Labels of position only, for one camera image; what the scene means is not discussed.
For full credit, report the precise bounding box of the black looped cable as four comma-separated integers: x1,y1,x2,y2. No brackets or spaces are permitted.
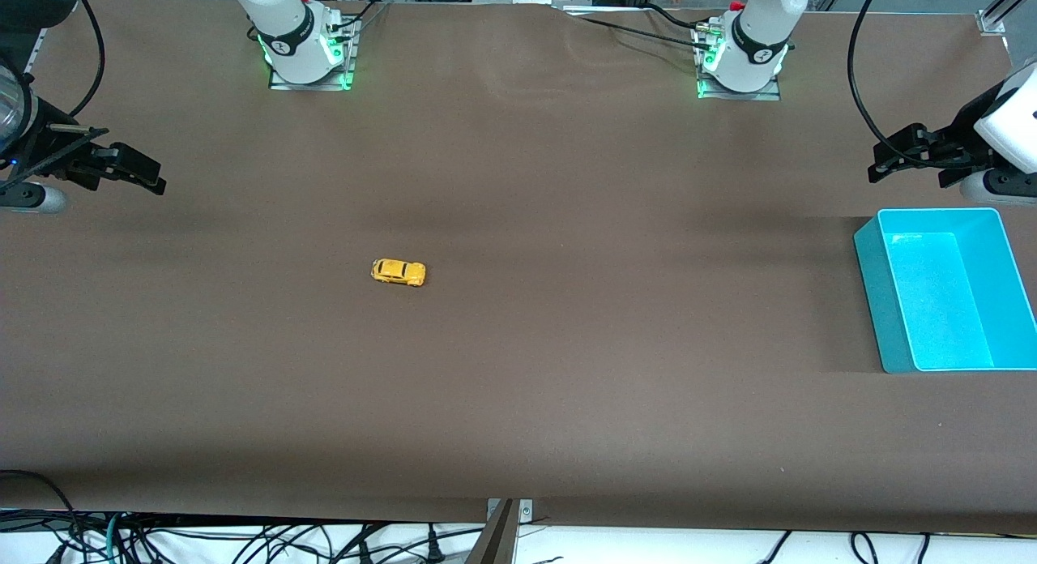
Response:
0,469,86,564

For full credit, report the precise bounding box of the small metal edge bracket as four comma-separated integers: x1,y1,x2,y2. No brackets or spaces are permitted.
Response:
486,498,534,524

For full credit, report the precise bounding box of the teal plastic bin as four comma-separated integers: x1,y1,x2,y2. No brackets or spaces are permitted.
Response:
853,207,1037,374

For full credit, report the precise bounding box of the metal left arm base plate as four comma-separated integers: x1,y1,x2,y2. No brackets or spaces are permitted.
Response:
695,25,783,103

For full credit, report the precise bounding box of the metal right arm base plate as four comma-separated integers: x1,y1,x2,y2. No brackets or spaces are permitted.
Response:
267,17,359,92

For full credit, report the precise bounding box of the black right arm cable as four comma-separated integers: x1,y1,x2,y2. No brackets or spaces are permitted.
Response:
69,0,107,118

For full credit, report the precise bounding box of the black cable across table cover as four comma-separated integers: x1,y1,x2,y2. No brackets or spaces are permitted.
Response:
567,15,715,49

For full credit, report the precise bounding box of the yellow beetle toy car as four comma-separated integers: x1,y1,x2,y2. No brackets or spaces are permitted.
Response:
371,258,427,288

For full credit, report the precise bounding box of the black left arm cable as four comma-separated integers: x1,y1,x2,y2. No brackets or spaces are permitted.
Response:
847,0,896,147

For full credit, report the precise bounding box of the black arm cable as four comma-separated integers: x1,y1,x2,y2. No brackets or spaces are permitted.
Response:
69,0,107,118
847,0,896,147

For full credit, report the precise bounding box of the brown table cover sheet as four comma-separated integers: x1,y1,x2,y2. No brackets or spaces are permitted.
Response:
0,0,1037,536

